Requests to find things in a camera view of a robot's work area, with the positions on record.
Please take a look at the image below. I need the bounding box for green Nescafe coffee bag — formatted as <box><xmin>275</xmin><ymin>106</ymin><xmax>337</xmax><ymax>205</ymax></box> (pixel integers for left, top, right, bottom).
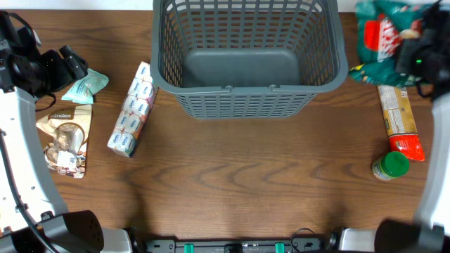
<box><xmin>349</xmin><ymin>0</ymin><xmax>431</xmax><ymax>88</ymax></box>

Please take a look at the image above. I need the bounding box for spaghetti pack with red ends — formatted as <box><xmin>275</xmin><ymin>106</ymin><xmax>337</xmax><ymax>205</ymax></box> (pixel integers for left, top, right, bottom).
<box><xmin>377</xmin><ymin>85</ymin><xmax>425</xmax><ymax>162</ymax></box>

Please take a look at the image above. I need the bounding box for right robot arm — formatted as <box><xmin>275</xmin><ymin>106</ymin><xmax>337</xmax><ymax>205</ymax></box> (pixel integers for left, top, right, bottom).
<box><xmin>335</xmin><ymin>1</ymin><xmax>449</xmax><ymax>252</ymax></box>

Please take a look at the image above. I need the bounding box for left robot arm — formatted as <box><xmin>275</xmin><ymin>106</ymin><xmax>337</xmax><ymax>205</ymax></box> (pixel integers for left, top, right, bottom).
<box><xmin>1</xmin><ymin>11</ymin><xmax>134</xmax><ymax>252</ymax></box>

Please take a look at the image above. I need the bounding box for white tissue pack bundle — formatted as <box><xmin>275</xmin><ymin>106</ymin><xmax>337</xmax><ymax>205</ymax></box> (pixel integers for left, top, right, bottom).
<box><xmin>107</xmin><ymin>62</ymin><xmax>158</xmax><ymax>157</ymax></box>

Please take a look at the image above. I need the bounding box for teal snack pouch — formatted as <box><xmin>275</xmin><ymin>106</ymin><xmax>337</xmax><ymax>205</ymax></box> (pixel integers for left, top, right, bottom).
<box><xmin>62</xmin><ymin>68</ymin><xmax>109</xmax><ymax>105</ymax></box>

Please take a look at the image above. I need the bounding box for beige nuts bag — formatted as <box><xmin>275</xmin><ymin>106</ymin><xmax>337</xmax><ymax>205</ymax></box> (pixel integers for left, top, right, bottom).
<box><xmin>36</xmin><ymin>105</ymin><xmax>92</xmax><ymax>179</ymax></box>

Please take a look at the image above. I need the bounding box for green lid jar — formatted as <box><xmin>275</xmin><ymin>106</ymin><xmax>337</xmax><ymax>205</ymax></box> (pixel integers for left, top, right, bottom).
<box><xmin>371</xmin><ymin>151</ymin><xmax>410</xmax><ymax>181</ymax></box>

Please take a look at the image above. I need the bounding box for grey plastic basket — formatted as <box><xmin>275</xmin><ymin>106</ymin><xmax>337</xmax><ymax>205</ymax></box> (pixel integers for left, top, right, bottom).
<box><xmin>150</xmin><ymin>0</ymin><xmax>348</xmax><ymax>119</ymax></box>

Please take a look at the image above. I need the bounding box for black rail at table edge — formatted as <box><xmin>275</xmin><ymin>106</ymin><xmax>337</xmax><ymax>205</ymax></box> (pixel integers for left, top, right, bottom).
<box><xmin>133</xmin><ymin>228</ymin><xmax>340</xmax><ymax>253</ymax></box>

